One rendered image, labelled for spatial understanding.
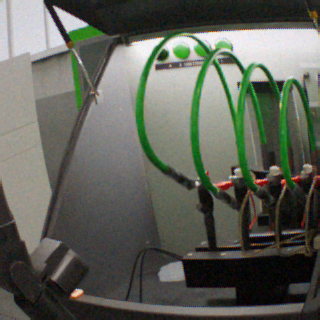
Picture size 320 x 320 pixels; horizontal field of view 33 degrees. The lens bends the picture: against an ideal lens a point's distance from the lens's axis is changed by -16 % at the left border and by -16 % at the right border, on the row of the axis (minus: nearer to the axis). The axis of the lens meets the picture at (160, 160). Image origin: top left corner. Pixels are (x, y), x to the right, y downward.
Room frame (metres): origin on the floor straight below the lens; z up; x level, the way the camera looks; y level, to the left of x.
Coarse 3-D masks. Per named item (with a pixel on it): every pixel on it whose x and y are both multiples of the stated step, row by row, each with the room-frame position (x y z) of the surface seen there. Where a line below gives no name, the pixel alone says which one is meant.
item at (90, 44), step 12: (72, 36) 4.25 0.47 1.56; (84, 36) 4.19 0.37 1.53; (96, 36) 4.12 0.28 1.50; (108, 36) 4.07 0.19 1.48; (84, 48) 4.19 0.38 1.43; (96, 48) 4.13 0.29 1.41; (72, 60) 4.26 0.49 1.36; (84, 60) 4.19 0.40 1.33; (96, 60) 4.13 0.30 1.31; (84, 84) 4.21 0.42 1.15; (84, 96) 4.22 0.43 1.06
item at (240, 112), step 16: (256, 64) 1.07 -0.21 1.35; (272, 80) 1.14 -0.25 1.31; (240, 96) 0.98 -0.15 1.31; (240, 112) 0.97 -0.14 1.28; (240, 128) 0.95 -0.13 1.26; (240, 144) 0.95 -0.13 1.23; (288, 144) 1.17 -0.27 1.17; (240, 160) 0.95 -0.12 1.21; (288, 160) 1.17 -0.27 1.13; (256, 192) 0.98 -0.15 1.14
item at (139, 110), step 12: (168, 36) 1.14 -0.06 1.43; (180, 36) 1.18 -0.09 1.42; (192, 36) 1.22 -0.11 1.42; (156, 48) 1.09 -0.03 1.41; (204, 48) 1.27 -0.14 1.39; (216, 60) 1.29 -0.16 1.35; (144, 72) 1.05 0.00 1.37; (144, 84) 1.03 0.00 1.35; (144, 96) 1.03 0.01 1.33; (228, 96) 1.32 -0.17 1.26; (144, 120) 1.01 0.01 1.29; (144, 132) 1.01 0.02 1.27; (144, 144) 1.01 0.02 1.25; (156, 156) 1.03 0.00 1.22
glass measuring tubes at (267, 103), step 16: (240, 80) 1.38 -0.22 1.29; (256, 80) 1.34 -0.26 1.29; (256, 96) 1.37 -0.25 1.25; (272, 96) 1.32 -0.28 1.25; (288, 96) 1.30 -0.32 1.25; (272, 112) 1.35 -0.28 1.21; (288, 112) 1.30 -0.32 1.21; (256, 128) 1.36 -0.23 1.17; (272, 128) 1.35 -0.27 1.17; (288, 128) 1.31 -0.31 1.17; (256, 144) 1.36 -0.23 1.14; (272, 144) 1.34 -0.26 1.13; (256, 160) 1.37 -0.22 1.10; (272, 160) 1.34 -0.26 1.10; (304, 160) 1.32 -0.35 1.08; (288, 192) 1.32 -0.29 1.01; (288, 208) 1.32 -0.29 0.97; (304, 208) 1.31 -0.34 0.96
